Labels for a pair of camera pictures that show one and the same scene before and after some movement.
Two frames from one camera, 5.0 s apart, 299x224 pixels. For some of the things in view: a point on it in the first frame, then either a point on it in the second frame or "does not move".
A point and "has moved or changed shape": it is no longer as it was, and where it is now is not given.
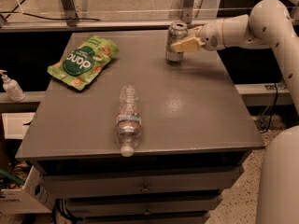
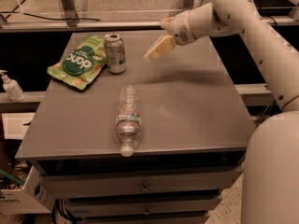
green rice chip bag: [84, 62] does not move
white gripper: [211, 36] to [179, 27]
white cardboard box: [31, 199] does not move
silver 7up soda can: [177, 31] has moved or changed shape
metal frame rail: [89, 24] does not move
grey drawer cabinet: [195, 137] does not move
